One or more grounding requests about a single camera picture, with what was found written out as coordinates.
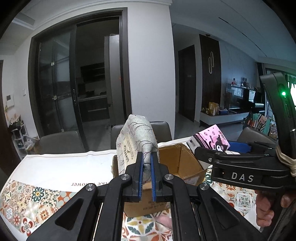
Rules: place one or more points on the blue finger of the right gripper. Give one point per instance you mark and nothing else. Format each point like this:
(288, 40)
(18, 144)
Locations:
(239, 147)

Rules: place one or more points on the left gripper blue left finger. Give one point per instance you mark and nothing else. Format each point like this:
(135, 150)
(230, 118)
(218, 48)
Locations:
(133, 192)

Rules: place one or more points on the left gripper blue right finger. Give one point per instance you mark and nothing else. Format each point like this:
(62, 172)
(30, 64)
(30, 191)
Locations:
(158, 171)

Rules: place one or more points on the pink cartoon tissue pack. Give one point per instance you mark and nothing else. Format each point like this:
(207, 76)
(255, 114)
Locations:
(210, 138)

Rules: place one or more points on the white embroidered fabric pouch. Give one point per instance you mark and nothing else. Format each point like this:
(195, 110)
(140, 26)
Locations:
(136, 136)

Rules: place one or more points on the person's right hand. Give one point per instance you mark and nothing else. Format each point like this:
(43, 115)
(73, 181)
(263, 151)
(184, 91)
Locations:
(264, 213)

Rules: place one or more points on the grey dining chair right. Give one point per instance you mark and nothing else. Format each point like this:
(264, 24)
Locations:
(250, 134)

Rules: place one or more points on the grey dining chair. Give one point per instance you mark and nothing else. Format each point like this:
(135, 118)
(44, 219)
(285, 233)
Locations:
(161, 131)
(250, 134)
(61, 143)

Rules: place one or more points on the brown cardboard box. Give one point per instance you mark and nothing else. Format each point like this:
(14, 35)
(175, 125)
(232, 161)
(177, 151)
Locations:
(180, 162)

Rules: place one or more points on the white low cabinet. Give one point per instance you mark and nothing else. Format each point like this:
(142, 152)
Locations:
(208, 120)

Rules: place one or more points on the grey dining chair middle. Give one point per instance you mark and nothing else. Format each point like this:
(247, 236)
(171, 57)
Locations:
(161, 131)

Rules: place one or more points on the grey dining chair left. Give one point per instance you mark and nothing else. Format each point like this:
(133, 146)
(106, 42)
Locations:
(61, 143)

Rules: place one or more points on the white shelf with clutter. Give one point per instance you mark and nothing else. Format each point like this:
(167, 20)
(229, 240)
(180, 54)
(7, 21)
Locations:
(23, 142)

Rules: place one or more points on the dark sliding glass door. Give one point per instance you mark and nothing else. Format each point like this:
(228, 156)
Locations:
(51, 80)

